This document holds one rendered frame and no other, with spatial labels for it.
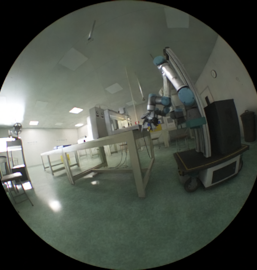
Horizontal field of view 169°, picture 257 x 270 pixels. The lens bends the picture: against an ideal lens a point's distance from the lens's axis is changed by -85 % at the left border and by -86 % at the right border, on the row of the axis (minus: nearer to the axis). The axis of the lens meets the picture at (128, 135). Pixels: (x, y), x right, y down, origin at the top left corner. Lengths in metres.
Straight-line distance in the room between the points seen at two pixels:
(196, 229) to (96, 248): 0.67
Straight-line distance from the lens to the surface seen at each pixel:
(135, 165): 0.83
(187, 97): 0.66
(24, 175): 2.47
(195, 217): 0.83
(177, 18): 2.57
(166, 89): 0.90
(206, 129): 0.97
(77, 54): 2.49
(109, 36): 2.28
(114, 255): 0.73
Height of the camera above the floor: 0.68
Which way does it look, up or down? 3 degrees up
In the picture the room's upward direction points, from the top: 12 degrees counter-clockwise
